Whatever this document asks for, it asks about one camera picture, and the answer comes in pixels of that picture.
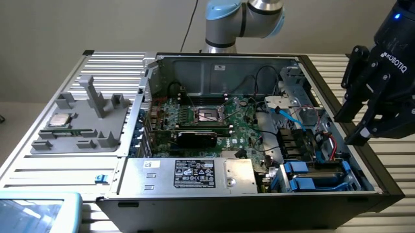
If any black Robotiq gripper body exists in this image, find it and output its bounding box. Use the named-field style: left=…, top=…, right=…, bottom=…
left=369, top=0, right=415, bottom=140

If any disk bay with blue latches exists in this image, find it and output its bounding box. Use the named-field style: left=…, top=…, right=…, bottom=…
left=271, top=159, right=362, bottom=194

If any silver drive cage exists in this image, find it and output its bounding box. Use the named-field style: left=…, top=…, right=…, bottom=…
left=265, top=66, right=328, bottom=126

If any green motherboard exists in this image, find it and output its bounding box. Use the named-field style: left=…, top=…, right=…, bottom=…
left=145, top=96, right=270, bottom=168

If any locking lever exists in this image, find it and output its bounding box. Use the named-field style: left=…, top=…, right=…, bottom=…
left=221, top=97, right=242, bottom=120

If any CPU socket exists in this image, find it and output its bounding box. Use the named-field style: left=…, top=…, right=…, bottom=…
left=193, top=105, right=226, bottom=122

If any black RAM slot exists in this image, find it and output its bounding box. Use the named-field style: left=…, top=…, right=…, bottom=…
left=186, top=95, right=229, bottom=102

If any black graphics card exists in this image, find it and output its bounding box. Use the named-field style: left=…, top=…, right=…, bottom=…
left=177, top=131, right=219, bottom=149

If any silver power supply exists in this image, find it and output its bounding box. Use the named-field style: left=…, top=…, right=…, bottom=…
left=117, top=158, right=259, bottom=197

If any black open PC case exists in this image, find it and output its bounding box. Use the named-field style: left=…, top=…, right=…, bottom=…
left=95, top=52, right=406, bottom=233

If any grey parts rack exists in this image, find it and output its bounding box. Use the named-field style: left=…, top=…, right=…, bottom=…
left=30, top=75, right=131, bottom=154

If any green RAM stick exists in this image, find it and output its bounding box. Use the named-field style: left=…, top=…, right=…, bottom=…
left=49, top=130, right=86, bottom=136

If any silver CPU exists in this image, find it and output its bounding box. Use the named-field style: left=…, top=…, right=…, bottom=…
left=49, top=113, right=77, bottom=127

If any teach pendant with screen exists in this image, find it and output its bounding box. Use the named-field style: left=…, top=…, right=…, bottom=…
left=0, top=191, right=85, bottom=233

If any red wire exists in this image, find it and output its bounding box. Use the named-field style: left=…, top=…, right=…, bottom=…
left=328, top=133, right=340, bottom=161

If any blue wire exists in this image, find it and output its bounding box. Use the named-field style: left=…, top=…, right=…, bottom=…
left=275, top=106, right=308, bottom=133

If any black cable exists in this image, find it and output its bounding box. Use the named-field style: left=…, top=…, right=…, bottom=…
left=181, top=0, right=201, bottom=52

